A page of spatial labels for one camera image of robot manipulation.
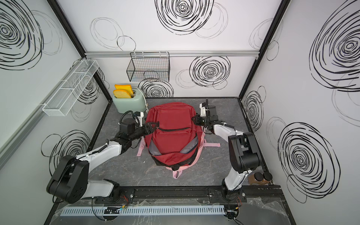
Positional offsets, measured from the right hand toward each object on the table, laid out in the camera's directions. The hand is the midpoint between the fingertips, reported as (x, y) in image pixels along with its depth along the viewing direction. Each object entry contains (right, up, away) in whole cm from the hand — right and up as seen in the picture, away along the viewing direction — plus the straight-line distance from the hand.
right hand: (193, 118), depth 93 cm
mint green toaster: (-41, +10, +9) cm, 43 cm away
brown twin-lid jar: (+32, -29, -24) cm, 49 cm away
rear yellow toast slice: (-47, +22, +5) cm, 52 cm away
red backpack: (-12, -14, -12) cm, 22 cm away
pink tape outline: (-11, -32, -13) cm, 36 cm away
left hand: (-24, -4, -8) cm, 26 cm away
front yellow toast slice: (-49, +17, +2) cm, 52 cm away
